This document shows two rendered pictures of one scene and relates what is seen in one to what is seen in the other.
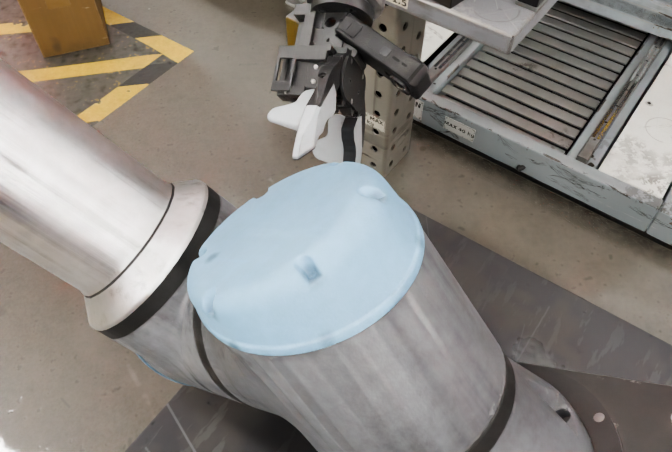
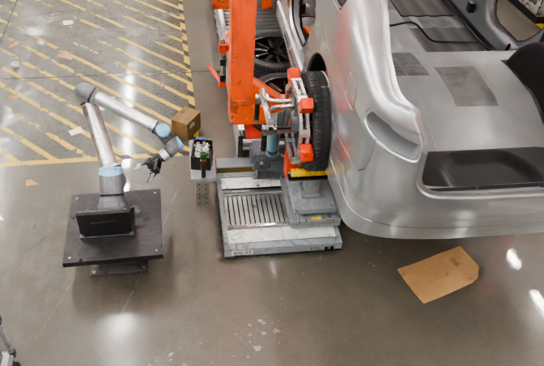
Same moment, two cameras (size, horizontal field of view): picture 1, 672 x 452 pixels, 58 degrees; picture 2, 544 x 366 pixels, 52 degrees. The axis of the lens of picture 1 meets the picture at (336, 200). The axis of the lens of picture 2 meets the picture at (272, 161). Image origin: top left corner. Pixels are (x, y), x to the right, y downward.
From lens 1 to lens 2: 3.40 m
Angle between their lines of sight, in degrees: 31
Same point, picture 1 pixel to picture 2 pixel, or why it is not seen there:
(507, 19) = (195, 176)
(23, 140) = (103, 148)
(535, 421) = (115, 199)
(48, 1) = (176, 124)
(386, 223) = (112, 170)
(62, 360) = not seen: hidden behind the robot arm
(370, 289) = (107, 173)
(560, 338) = (151, 221)
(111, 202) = (106, 159)
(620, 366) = (152, 229)
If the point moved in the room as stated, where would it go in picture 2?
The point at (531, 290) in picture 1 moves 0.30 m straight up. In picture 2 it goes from (157, 215) to (154, 182)
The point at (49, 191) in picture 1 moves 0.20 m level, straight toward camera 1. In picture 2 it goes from (101, 154) to (90, 173)
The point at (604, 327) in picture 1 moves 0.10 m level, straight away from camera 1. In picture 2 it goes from (158, 225) to (173, 225)
